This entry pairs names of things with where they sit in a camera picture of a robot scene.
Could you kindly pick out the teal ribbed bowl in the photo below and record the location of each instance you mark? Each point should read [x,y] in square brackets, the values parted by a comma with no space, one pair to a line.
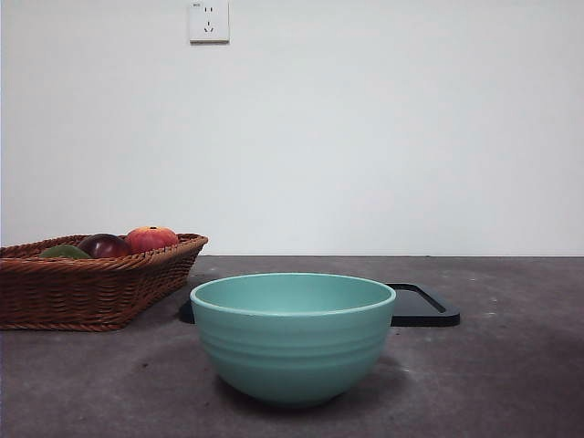
[292,351]

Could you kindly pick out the green avocado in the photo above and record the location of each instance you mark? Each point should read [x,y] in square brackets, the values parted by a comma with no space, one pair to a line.
[64,252]

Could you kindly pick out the red orange peach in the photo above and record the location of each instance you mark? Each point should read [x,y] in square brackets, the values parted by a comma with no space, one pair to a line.
[153,238]

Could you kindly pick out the black rectangular tray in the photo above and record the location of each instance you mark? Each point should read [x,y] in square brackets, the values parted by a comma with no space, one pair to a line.
[424,315]

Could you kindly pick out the dark red plum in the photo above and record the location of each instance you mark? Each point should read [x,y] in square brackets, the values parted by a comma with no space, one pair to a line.
[104,245]

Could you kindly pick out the brown wicker basket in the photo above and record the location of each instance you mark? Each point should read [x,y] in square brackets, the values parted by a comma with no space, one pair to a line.
[82,292]

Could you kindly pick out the white wall socket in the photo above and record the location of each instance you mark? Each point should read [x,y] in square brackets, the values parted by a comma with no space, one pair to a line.
[209,22]

